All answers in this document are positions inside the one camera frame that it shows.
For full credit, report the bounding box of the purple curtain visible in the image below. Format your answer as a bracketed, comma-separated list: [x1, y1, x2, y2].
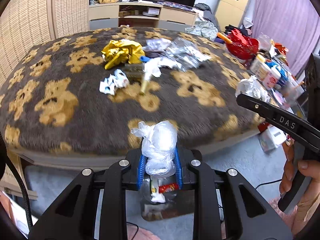
[252, 0, 319, 75]

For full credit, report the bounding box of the silver foil snack bag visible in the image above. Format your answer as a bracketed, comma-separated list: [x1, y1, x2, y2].
[165, 37, 211, 72]

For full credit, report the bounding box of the red snack wrapper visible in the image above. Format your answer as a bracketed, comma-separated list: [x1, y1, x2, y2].
[159, 183, 179, 193]

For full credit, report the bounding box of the right hand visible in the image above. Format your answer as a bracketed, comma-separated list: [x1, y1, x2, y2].
[278, 142, 319, 239]

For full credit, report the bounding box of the pink fluffy rug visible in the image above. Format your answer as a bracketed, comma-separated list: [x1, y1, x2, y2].
[127, 198, 297, 239]

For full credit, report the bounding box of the black metal trash bin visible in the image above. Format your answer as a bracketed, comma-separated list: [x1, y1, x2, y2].
[139, 174, 195, 221]

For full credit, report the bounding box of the clear plastic bag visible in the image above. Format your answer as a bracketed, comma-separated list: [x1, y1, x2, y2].
[131, 120, 177, 178]

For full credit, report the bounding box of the white crumpled paper wrapper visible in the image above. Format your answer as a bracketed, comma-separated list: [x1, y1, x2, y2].
[99, 69, 130, 96]

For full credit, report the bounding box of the grey bear pattern blanket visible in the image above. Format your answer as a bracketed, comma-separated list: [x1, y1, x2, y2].
[1, 27, 262, 155]

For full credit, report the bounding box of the white crumpled tissue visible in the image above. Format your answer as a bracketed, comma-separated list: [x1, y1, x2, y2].
[144, 57, 182, 81]

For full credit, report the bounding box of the beige tv cabinet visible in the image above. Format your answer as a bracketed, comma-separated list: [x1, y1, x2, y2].
[88, 2, 197, 31]

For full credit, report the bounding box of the yellow wrapper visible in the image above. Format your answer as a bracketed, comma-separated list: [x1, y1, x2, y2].
[101, 39, 145, 69]

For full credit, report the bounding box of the gold tube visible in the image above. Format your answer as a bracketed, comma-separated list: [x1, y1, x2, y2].
[139, 76, 151, 95]

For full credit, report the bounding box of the white crumpled paper right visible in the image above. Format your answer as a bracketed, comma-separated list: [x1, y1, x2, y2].
[235, 75, 271, 103]

